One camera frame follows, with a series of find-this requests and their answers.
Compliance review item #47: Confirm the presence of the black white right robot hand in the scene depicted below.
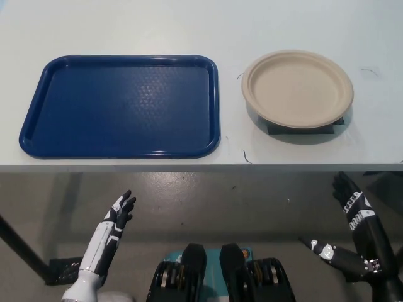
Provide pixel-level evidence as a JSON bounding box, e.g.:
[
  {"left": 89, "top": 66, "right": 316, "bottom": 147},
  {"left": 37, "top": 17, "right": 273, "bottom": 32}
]
[{"left": 298, "top": 171, "right": 403, "bottom": 302}]

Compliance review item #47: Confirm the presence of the beige paper plate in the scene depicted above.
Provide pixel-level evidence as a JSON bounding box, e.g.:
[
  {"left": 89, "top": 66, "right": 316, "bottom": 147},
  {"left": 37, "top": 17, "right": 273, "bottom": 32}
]
[{"left": 241, "top": 49, "right": 355, "bottom": 130}]

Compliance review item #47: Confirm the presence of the black table foot plate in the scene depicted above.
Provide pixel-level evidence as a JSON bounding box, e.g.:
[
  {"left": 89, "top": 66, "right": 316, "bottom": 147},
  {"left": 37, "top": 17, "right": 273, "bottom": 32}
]
[{"left": 47, "top": 257, "right": 84, "bottom": 286}]

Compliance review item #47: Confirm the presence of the black table leg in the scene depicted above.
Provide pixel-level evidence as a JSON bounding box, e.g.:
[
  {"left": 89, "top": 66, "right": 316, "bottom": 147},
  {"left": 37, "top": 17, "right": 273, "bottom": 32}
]
[{"left": 0, "top": 213, "right": 53, "bottom": 284}]

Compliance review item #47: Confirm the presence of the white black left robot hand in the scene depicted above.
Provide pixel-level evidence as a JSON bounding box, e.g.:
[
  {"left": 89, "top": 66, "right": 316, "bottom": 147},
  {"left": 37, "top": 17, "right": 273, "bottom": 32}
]
[{"left": 78, "top": 190, "right": 137, "bottom": 278}]

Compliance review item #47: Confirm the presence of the black ribbed robot body block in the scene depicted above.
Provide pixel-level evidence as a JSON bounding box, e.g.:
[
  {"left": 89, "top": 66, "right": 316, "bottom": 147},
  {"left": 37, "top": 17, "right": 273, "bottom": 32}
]
[
  {"left": 219, "top": 242, "right": 297, "bottom": 302},
  {"left": 146, "top": 242, "right": 207, "bottom": 302}
]

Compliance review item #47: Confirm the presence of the blue plastic tray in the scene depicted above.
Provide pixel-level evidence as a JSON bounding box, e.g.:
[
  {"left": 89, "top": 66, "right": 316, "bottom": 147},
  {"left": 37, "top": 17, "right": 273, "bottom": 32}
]
[{"left": 18, "top": 55, "right": 220, "bottom": 159}]

